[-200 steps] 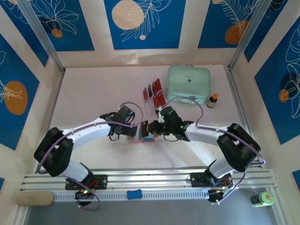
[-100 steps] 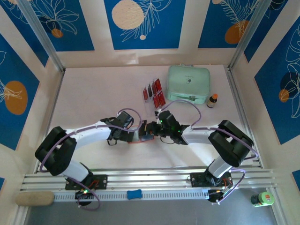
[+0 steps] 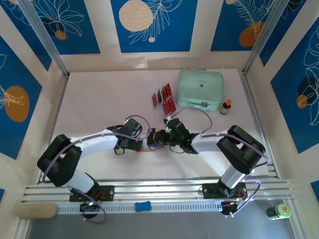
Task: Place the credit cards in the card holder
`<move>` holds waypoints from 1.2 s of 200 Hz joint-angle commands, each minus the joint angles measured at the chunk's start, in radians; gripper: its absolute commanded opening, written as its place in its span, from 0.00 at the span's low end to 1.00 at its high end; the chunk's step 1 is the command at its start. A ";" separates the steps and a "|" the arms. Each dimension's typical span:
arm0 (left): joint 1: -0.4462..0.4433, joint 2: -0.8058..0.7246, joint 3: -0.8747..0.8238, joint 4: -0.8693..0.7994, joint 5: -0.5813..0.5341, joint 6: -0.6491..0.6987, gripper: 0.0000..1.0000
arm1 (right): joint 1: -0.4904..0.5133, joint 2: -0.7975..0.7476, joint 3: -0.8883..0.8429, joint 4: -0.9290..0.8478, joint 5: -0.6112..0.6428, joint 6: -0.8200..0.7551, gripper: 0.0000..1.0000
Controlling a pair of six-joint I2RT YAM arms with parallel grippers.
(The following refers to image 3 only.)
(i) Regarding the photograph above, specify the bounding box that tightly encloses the orange card holder wallet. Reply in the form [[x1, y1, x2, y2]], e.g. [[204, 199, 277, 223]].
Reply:
[[136, 133, 165, 153]]

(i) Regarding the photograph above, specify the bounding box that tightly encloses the clear acrylic card stand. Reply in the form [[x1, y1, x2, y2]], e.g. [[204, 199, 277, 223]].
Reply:
[[151, 83, 178, 123]]

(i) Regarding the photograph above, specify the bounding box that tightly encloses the mint green zip pouch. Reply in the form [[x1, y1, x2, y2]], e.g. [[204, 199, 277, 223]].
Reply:
[[175, 69, 224, 112]]

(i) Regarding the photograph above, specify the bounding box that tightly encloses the brown bottle orange cap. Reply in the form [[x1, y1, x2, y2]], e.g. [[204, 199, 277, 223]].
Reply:
[[219, 99, 233, 116]]

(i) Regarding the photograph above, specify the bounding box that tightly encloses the blue bone-shaped block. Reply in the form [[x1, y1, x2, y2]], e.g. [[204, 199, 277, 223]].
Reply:
[[135, 201, 152, 213]]

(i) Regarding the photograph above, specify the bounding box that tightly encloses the left black electronics module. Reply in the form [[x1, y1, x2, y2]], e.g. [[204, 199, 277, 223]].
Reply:
[[79, 201, 102, 213]]

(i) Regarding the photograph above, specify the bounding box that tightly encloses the black electronics module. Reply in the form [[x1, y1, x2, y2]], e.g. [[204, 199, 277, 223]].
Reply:
[[221, 201, 241, 215], [79, 201, 102, 213]]

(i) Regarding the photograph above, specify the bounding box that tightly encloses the right black electronics module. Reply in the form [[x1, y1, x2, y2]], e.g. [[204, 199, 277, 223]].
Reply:
[[221, 201, 241, 215]]

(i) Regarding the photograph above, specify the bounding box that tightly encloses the beige foam pad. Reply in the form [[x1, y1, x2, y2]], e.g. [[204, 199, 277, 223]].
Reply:
[[16, 203, 58, 220]]

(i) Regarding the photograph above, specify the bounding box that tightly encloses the green can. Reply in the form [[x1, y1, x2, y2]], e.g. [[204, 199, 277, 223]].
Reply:
[[266, 203, 292, 221]]

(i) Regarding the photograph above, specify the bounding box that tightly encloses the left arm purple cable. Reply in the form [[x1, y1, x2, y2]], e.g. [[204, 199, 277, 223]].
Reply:
[[41, 114, 152, 224]]

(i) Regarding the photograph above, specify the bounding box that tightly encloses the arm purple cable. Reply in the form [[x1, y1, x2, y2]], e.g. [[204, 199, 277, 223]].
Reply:
[[41, 114, 152, 224], [170, 107, 269, 218]]

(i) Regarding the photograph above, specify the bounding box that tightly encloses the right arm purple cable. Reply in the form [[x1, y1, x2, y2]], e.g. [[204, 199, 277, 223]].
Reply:
[[170, 107, 269, 218]]

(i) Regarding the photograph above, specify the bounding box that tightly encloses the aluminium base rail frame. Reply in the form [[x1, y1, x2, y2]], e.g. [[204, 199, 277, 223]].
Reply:
[[22, 178, 295, 204]]

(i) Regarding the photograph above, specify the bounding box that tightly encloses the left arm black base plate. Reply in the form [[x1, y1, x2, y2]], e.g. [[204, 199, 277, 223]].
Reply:
[[69, 185, 115, 202]]

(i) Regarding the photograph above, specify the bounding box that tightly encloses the white slotted cable duct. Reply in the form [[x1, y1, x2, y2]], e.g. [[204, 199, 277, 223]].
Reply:
[[57, 202, 222, 214]]

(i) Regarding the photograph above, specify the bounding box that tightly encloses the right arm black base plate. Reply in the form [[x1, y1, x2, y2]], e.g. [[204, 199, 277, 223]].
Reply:
[[203, 183, 247, 200]]

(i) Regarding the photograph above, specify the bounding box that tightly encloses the left aluminium corner post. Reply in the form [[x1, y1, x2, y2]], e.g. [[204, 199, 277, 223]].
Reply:
[[18, 0, 69, 77]]

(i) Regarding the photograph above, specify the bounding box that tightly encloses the aluminium corner post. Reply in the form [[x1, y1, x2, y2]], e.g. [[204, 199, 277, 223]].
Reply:
[[18, 0, 69, 77], [243, 0, 291, 74]]

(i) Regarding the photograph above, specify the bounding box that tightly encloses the right aluminium corner post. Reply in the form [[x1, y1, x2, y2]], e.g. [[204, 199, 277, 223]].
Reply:
[[243, 0, 291, 74]]

